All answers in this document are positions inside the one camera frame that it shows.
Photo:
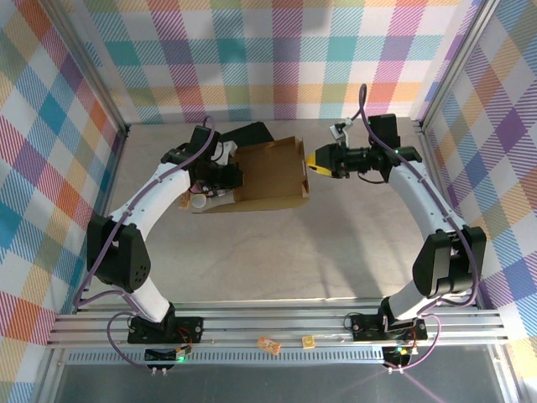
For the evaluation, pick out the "brown cardboard box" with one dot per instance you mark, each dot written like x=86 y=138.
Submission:
x=268 y=180

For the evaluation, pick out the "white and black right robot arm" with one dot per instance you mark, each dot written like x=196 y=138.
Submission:
x=423 y=201

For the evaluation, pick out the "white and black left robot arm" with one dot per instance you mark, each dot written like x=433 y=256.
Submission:
x=147 y=201

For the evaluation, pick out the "small orange wooden block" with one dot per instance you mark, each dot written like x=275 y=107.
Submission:
x=184 y=201

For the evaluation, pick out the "black briefcase with silver fittings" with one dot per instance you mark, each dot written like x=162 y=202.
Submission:
x=251 y=134

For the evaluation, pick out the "small yellow tag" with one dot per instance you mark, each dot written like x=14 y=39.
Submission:
x=308 y=341

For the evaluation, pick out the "orange printed tag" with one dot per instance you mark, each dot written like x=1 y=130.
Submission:
x=268 y=345

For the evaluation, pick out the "black left controller board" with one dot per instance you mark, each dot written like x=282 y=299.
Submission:
x=159 y=356

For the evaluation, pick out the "black controller board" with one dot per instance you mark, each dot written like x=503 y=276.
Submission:
x=396 y=357
x=159 y=356

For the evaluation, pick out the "black right controller board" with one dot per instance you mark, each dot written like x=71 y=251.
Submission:
x=396 y=357

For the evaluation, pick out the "grey metal bottom panel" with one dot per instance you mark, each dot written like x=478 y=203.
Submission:
x=272 y=384

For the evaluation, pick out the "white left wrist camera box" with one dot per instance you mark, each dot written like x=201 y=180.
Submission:
x=224 y=152

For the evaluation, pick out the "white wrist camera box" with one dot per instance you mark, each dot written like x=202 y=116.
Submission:
x=337 y=130
x=224 y=152

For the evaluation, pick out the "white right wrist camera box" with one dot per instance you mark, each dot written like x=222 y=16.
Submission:
x=337 y=130

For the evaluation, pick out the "aluminium side rail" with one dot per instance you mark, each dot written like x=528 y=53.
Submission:
x=434 y=168
x=120 y=144

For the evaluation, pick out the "aluminium corner post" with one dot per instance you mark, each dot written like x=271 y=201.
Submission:
x=96 y=88
x=453 y=67

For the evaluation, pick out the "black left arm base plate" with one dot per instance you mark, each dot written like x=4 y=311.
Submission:
x=189 y=325

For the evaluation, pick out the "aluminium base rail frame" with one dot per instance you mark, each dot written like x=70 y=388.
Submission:
x=272 y=325

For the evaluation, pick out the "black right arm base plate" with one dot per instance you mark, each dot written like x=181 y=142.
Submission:
x=365 y=327

